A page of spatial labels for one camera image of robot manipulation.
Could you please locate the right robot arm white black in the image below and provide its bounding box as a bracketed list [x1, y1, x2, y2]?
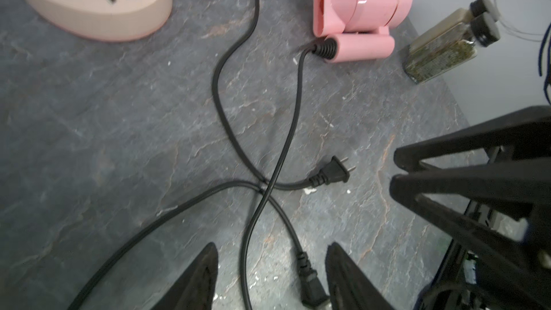
[390, 106, 550, 309]

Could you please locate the black power cord with plug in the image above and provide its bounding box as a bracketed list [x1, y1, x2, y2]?
[212, 0, 357, 192]

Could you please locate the spice bottle black cap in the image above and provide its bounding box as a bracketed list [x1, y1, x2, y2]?
[402, 11, 502, 85]

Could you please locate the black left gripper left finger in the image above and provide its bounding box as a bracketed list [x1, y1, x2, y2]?
[152, 243, 218, 310]

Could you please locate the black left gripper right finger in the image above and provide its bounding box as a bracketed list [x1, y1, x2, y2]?
[325, 242, 394, 310]

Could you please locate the pink hair dryer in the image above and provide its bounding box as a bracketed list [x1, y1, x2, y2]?
[313, 0, 413, 63]

